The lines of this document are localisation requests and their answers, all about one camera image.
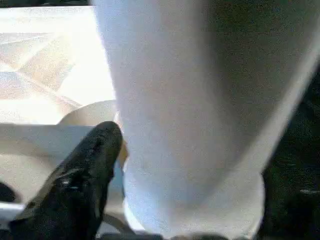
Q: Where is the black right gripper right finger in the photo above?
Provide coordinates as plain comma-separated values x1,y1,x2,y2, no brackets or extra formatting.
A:
261,149,320,240

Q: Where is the white plastic table leg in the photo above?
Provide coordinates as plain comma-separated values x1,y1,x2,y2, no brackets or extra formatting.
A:
91,0,320,240

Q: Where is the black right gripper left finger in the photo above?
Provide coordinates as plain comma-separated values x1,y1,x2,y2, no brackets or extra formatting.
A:
8,120,124,240

